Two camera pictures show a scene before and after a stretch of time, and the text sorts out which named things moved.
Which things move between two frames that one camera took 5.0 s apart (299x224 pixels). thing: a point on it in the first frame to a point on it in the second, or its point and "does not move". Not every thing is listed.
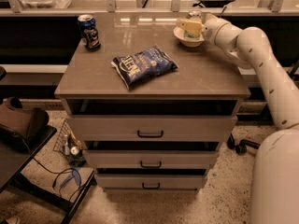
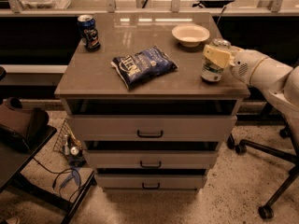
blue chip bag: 148,63 does not move
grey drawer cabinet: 150,99 does not move
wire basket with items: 69,146 does not move
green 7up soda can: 191,35 to 215,58
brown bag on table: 18,124 does not move
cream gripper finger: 191,26 to 221,58
